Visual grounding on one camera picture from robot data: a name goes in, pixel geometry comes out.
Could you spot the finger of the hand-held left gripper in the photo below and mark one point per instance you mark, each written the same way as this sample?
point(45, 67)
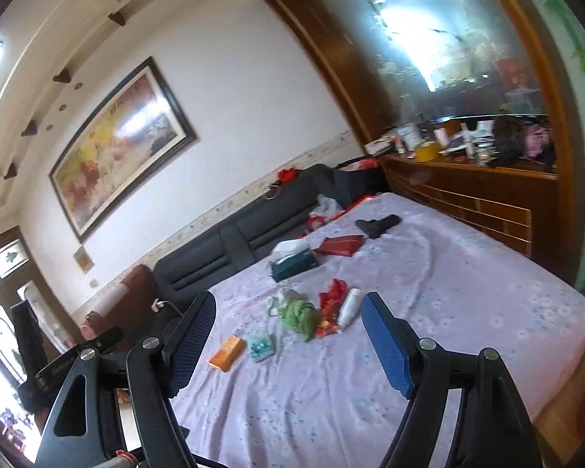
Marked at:
point(105, 337)

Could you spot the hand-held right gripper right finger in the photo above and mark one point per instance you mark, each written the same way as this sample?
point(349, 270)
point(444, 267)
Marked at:
point(385, 346)

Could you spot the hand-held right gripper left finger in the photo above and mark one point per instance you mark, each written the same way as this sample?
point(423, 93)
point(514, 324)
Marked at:
point(195, 331)

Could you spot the orange box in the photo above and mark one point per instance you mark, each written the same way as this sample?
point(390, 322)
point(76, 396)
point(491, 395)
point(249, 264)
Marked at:
point(226, 352)

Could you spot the white tube bottle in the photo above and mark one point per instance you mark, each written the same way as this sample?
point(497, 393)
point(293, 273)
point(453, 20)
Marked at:
point(349, 307)

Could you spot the white teal medicine box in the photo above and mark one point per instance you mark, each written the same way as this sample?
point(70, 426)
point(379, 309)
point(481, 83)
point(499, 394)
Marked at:
point(260, 346)

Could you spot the red wrapper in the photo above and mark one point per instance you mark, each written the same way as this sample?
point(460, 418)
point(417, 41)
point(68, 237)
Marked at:
point(331, 297)

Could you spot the green cloth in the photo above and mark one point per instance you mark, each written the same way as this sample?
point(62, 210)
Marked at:
point(297, 317)

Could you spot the beige paper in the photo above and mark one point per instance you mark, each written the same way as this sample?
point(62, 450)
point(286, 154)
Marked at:
point(285, 297)

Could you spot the white charger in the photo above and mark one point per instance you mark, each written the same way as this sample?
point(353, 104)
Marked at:
point(158, 304)

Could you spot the black sofa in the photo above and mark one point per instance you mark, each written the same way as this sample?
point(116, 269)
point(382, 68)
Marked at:
point(214, 253)

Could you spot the wooden glass door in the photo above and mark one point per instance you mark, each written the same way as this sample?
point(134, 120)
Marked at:
point(0, 273)

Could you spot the flat red box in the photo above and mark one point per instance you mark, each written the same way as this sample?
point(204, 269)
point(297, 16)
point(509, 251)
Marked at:
point(341, 246)

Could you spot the green tissue box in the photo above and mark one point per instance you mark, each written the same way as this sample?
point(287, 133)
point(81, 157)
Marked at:
point(295, 263)

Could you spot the white plastic bag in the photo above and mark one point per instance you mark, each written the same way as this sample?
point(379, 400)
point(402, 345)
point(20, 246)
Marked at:
point(326, 207)

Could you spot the wooden glass partition cabinet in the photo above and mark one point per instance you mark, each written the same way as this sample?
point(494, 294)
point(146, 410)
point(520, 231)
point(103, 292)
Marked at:
point(468, 204)

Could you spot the black bag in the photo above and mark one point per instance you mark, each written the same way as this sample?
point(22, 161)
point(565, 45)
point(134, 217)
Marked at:
point(356, 180)

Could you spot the red cloth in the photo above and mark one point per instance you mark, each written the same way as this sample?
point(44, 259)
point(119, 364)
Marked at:
point(288, 175)

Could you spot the framed horse painting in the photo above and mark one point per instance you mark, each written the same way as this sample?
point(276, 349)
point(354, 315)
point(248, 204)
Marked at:
point(122, 146)

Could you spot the yellow tape roll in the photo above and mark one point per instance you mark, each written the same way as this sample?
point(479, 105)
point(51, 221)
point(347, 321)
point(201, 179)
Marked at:
point(425, 152)

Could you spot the flat white box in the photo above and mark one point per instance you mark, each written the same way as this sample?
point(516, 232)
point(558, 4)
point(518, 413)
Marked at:
point(379, 147)

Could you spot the white round tub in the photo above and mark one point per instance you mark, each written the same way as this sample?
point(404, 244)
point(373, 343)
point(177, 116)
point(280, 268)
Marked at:
point(408, 136)

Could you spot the white paper roll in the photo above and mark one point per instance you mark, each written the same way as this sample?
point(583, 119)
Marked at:
point(439, 136)

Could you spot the black handbag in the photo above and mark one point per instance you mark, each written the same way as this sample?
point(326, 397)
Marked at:
point(509, 144)

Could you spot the pink bag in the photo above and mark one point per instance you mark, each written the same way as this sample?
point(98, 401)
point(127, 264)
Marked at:
point(537, 141)

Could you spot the small wall plaque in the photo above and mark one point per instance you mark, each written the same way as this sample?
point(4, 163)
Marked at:
point(84, 258)

